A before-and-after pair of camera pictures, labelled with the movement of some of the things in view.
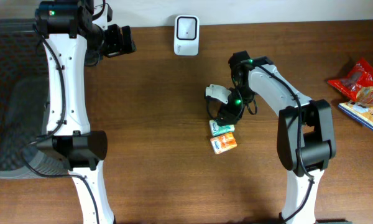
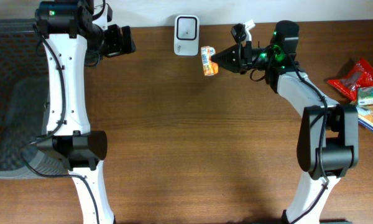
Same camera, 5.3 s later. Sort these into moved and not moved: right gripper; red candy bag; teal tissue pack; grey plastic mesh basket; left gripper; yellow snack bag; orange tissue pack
Moved: orange tissue pack; teal tissue pack; right gripper
Not moved: yellow snack bag; grey plastic mesh basket; red candy bag; left gripper
